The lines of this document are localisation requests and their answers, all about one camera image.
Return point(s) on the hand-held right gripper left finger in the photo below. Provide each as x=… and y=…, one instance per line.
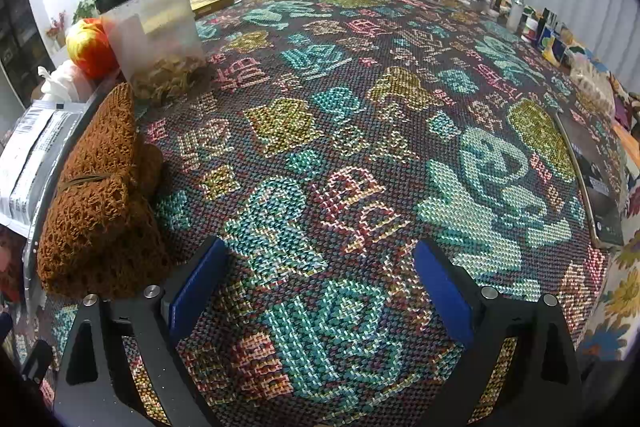
x=195, y=294

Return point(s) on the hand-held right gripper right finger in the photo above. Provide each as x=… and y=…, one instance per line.
x=442, y=294

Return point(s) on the brown knitted cloth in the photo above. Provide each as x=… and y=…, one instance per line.
x=100, y=217

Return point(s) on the orange yellow plush fish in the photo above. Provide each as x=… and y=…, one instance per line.
x=90, y=47

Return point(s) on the floral cloth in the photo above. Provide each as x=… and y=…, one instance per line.
x=620, y=297

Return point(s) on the colourful woven patterned blanket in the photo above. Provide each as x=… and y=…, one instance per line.
x=325, y=132

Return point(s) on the grey labelled package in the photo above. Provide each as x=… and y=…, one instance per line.
x=30, y=167

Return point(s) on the white plastic bag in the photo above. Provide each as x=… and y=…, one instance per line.
x=57, y=84

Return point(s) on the clear plastic container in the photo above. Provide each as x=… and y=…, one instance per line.
x=150, y=32

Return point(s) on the white bottle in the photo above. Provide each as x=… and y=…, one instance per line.
x=515, y=14

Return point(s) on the yellow flat box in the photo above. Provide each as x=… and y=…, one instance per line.
x=210, y=3

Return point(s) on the red flower arrangement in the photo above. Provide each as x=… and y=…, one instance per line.
x=57, y=29

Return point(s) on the bushy green potted plant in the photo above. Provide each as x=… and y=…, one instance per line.
x=85, y=9

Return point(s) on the dark shelving unit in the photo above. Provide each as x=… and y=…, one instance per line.
x=20, y=22

